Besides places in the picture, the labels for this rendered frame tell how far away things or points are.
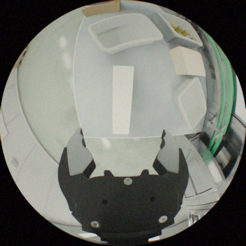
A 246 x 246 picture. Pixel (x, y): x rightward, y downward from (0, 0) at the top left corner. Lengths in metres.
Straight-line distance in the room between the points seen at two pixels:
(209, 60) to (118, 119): 0.62
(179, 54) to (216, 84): 0.31
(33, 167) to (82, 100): 2.91
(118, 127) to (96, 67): 0.25
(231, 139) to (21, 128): 3.95
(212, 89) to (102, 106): 0.64
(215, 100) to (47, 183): 3.72
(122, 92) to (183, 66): 0.26
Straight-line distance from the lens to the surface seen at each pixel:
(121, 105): 0.26
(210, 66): 0.59
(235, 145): 0.88
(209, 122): 0.54
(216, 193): 0.66
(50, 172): 3.27
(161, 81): 0.35
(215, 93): 0.59
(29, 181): 3.11
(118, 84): 0.25
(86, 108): 0.35
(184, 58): 0.35
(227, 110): 0.60
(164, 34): 0.43
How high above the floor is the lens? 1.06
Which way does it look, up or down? 61 degrees down
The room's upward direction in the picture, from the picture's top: 177 degrees clockwise
